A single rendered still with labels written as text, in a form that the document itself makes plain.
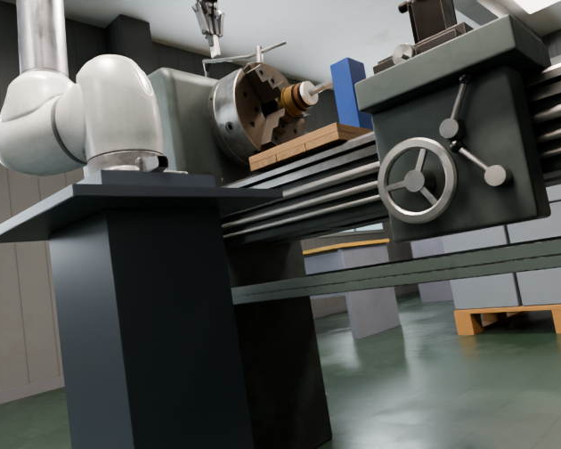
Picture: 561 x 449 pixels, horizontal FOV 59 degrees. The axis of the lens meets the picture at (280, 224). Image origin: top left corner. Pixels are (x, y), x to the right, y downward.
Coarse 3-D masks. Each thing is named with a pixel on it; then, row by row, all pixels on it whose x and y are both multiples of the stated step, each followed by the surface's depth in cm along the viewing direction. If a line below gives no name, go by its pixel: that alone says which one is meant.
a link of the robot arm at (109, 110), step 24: (96, 72) 97; (120, 72) 98; (72, 96) 98; (96, 96) 96; (120, 96) 96; (144, 96) 99; (72, 120) 98; (96, 120) 95; (120, 120) 95; (144, 120) 98; (72, 144) 100; (96, 144) 96; (120, 144) 95; (144, 144) 97
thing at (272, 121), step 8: (280, 112) 146; (272, 120) 147; (280, 120) 146; (288, 120) 146; (264, 128) 149; (272, 128) 146; (280, 128) 146; (264, 136) 147; (272, 136) 145; (280, 136) 148; (264, 144) 146; (272, 144) 146; (256, 152) 148
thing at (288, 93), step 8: (288, 88) 145; (296, 88) 142; (280, 96) 145; (288, 96) 143; (296, 96) 142; (280, 104) 147; (288, 104) 144; (296, 104) 143; (304, 104) 142; (288, 112) 146; (296, 112) 146
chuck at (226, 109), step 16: (256, 64) 152; (224, 80) 149; (240, 80) 145; (224, 96) 145; (240, 96) 144; (256, 96) 149; (224, 112) 145; (240, 112) 143; (256, 112) 148; (224, 128) 146; (240, 128) 143; (256, 128) 147; (288, 128) 157; (304, 128) 164; (240, 144) 147; (256, 144) 145
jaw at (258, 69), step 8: (248, 72) 146; (256, 72) 145; (264, 72) 148; (256, 80) 147; (264, 80) 146; (272, 80) 147; (256, 88) 149; (264, 88) 147; (272, 88) 146; (280, 88) 146; (264, 96) 149; (272, 96) 148
